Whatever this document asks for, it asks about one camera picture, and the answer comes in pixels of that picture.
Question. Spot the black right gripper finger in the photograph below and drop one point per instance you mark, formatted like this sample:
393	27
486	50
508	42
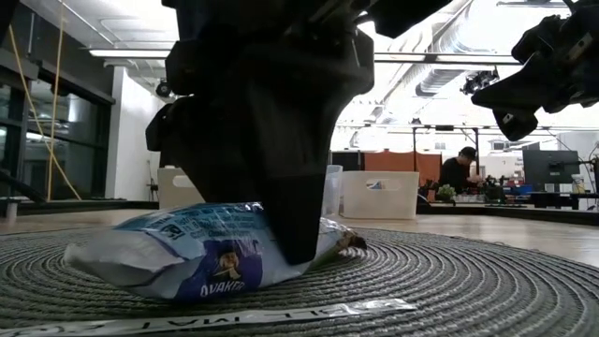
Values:
519	91

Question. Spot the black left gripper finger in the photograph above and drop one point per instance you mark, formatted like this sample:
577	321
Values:
292	220
224	189

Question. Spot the blue Quaker granola bar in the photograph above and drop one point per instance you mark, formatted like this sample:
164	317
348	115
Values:
187	262

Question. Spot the blue white granola bar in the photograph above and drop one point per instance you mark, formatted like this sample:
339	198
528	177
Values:
375	185

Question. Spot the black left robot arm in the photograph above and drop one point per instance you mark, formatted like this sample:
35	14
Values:
234	19

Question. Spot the black ceiling spotlight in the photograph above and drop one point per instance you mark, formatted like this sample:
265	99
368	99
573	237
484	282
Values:
475	83

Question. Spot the white plastic bin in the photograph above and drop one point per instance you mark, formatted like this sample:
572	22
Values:
398	201
175	192

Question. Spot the clear plastic bin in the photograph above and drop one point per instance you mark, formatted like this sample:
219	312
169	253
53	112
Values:
333	187

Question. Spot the black computer monitor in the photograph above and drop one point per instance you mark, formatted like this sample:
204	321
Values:
550	166

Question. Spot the person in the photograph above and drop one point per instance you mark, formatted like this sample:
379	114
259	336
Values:
454	175

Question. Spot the silver wrapper strip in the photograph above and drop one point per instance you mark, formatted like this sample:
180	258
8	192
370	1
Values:
234	318

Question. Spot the black office desk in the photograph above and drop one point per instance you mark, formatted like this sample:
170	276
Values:
561	199

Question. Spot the small potted plant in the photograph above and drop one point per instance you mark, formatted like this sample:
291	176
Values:
447	192

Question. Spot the orange partition panel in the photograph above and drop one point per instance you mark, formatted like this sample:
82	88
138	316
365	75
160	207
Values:
402	161

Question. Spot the round grey woven mat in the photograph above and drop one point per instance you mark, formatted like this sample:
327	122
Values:
468	281

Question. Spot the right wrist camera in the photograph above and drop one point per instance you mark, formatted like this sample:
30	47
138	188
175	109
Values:
538	39

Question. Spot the black ceiling camera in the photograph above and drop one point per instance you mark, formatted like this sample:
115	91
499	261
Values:
163	89

